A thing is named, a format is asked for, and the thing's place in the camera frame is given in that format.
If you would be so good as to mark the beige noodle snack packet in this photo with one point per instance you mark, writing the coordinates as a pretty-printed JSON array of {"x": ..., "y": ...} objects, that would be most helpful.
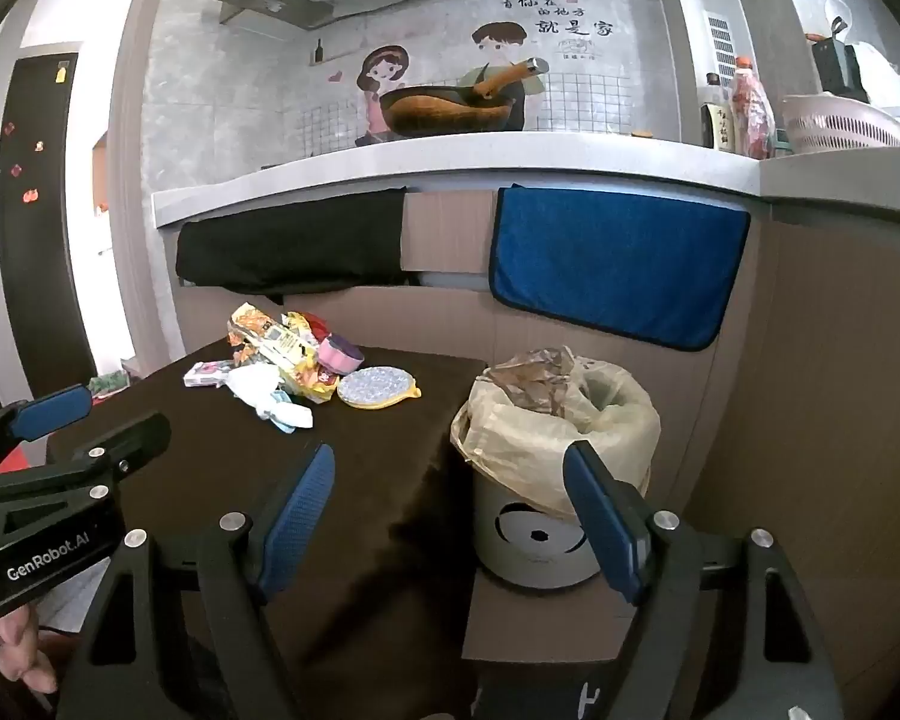
[{"x": 266, "y": 334}]

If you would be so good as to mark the white crumpled tissue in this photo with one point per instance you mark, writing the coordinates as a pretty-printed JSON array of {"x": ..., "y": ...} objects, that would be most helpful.
[{"x": 253, "y": 381}]

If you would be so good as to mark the dark brown tablecloth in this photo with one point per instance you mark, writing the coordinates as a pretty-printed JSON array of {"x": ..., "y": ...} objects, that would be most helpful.
[{"x": 217, "y": 457}]

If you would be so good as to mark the black fridge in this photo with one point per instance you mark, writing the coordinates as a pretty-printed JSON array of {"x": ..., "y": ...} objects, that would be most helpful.
[{"x": 30, "y": 240}]

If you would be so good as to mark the white trash bin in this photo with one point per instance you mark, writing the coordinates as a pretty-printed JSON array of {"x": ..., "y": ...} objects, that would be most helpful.
[{"x": 525, "y": 562}]

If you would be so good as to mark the brown wok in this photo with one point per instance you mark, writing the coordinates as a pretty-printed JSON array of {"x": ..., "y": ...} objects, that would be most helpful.
[{"x": 442, "y": 109}]

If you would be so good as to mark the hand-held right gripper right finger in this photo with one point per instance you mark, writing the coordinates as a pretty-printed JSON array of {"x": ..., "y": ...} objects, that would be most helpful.
[{"x": 600, "y": 525}]

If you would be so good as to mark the green patterned item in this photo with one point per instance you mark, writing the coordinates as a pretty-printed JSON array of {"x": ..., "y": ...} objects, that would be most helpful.
[{"x": 106, "y": 384}]

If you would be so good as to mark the crumpled brown plastic bag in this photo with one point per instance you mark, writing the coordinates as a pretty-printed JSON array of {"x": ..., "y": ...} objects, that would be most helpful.
[{"x": 532, "y": 379}]

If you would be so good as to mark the black cloth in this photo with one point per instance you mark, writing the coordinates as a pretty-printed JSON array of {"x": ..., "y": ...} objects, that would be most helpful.
[{"x": 292, "y": 240}]

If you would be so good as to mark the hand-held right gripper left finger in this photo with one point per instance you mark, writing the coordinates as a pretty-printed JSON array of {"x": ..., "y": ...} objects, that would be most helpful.
[{"x": 300, "y": 510}]

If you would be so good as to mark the person's left hand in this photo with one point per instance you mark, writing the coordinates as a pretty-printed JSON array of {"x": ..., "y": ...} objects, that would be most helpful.
[{"x": 15, "y": 652}]

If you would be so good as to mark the light blue wrapper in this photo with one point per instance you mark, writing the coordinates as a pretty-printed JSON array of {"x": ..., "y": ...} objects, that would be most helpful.
[{"x": 289, "y": 414}]

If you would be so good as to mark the blue towel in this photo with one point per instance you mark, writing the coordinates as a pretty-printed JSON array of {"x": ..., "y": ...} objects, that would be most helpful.
[{"x": 615, "y": 262}]

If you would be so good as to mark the black knife block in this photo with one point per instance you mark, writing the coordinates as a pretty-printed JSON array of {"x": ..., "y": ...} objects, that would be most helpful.
[{"x": 836, "y": 64}]

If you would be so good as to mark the cartoon couple wall sticker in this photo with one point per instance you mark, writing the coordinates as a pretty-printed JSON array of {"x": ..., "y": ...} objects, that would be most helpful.
[{"x": 379, "y": 67}]

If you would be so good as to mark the small teal container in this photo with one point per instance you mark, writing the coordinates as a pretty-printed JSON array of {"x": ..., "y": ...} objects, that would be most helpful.
[{"x": 781, "y": 142}]

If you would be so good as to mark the plastic bottle orange cap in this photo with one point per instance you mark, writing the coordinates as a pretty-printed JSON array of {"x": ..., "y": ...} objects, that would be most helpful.
[{"x": 754, "y": 112}]

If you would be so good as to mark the dark sauce bottle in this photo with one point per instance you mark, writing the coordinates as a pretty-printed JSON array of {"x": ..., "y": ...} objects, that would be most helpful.
[{"x": 718, "y": 127}]

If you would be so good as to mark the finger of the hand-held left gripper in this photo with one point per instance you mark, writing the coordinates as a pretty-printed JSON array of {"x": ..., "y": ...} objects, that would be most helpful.
[
  {"x": 52, "y": 409},
  {"x": 131, "y": 439}
]

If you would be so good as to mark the pink round cup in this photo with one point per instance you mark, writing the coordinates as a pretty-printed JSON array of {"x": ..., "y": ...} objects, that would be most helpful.
[{"x": 339, "y": 355}]

